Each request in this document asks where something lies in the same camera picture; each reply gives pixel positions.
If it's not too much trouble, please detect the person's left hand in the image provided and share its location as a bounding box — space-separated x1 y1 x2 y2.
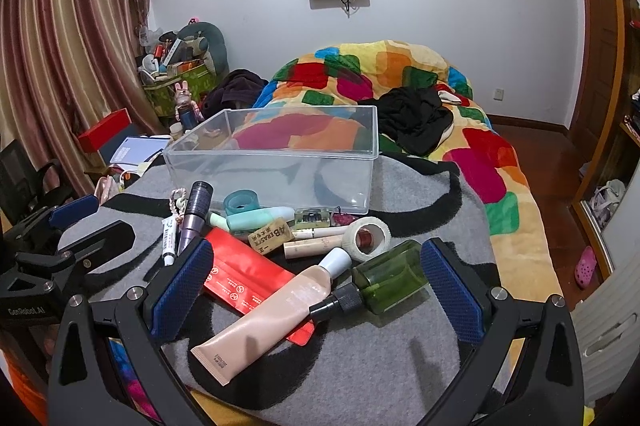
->
2 323 61 412

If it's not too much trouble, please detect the purple bottle with dark cap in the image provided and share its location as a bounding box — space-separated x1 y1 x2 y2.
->
177 181 215 254

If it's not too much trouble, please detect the striped pink curtain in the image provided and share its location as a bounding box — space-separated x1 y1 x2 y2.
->
0 0 166 207

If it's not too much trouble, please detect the black chair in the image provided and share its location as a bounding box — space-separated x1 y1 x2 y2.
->
0 140 76 227

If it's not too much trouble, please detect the pink clog shoe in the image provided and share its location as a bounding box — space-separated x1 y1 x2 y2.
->
574 246 598 289

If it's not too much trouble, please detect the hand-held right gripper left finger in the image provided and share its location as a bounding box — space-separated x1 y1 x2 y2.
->
47 237 216 426

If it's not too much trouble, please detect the small clear case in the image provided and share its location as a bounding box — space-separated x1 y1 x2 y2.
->
294 207 333 229

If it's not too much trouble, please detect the mint green bottle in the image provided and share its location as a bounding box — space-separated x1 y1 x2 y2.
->
206 206 296 231

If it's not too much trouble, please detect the wooden door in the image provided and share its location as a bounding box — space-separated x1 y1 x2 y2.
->
572 0 626 142

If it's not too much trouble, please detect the black clothing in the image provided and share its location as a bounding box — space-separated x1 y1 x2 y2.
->
357 87 455 157

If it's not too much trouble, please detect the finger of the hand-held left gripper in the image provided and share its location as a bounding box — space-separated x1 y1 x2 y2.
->
5 194 100 253
57 220 137 278

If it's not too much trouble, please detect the teal tape roll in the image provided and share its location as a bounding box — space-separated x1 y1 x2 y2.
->
223 190 261 217

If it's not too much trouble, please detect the white pink braided rope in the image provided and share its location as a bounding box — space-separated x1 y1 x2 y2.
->
170 188 190 219

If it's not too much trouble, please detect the grey black patterned blanket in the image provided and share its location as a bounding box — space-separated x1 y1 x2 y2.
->
57 151 506 426

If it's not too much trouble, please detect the wooden shelf unit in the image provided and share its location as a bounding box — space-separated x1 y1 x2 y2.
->
572 101 640 277

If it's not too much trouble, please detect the beige lipstick tube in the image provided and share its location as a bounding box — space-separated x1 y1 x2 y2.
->
283 233 351 260

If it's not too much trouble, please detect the clear plastic box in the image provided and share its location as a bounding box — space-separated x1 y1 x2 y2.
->
162 105 379 216

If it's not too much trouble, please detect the pink rabbit toy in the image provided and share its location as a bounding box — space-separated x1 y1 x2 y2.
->
172 81 205 119

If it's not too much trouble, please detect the slim cream tube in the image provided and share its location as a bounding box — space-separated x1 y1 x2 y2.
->
292 226 357 241

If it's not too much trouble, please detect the white gauze tape roll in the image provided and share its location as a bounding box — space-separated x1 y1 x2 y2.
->
346 217 392 263

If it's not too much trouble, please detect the small white tube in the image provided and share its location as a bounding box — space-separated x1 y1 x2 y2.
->
161 212 180 267

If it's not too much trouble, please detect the blue white notebook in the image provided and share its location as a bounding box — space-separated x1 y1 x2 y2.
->
107 136 173 169

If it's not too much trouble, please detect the tan eraser block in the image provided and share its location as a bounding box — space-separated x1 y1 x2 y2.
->
247 218 293 254

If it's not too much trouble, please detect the white plastic drawer cabinet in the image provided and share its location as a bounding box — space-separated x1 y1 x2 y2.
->
570 266 640 407

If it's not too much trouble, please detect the colourful patchwork blanket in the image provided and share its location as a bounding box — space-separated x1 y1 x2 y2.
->
250 38 563 307

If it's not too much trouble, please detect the red packet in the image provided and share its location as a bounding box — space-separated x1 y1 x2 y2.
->
202 227 316 347

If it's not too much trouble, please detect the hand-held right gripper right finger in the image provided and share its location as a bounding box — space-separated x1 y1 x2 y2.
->
415 237 586 426

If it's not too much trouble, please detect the red box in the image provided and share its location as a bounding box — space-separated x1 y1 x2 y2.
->
77 108 132 153

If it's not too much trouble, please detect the beige cream tube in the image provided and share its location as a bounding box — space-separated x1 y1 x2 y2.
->
190 247 353 388

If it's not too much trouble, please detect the white wardrobe door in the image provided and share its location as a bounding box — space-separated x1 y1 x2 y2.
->
600 176 640 282

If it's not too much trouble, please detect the dark purple clothing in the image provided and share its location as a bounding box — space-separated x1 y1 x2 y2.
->
202 69 270 117

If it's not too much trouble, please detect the brown cardboard box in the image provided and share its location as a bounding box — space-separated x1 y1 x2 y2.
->
167 61 206 79

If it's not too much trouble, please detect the green storage box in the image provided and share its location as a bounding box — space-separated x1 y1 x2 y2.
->
142 61 221 119

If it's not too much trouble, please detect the green spray bottle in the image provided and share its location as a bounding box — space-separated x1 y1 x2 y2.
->
308 240 433 322

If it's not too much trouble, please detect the grey plush pillow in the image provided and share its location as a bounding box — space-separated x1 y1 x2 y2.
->
177 22 230 77

